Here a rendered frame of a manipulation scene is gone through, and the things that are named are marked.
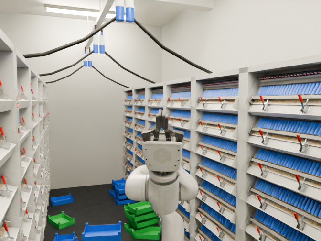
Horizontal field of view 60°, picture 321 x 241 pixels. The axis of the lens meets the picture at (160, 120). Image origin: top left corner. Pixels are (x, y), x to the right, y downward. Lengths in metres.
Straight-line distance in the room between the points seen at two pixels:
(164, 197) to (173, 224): 0.47
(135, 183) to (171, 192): 0.10
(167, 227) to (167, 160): 0.59
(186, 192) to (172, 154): 0.54
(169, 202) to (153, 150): 0.19
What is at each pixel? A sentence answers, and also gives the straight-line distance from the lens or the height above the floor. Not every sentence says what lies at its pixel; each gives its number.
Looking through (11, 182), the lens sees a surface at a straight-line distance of 1.50.
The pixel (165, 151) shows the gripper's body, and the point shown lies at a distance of 0.70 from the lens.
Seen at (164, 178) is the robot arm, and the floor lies 1.31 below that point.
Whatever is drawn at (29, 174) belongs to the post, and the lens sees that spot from 2.21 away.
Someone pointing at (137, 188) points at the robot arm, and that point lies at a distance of 0.81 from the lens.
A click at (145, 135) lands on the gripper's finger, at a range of 0.70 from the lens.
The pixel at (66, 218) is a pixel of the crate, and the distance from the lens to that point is 3.96.
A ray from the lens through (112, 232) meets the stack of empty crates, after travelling 2.57.
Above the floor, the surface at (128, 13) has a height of 2.13.
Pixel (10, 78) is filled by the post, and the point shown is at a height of 1.62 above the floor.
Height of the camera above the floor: 1.52
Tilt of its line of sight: 4 degrees down
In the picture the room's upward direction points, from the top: straight up
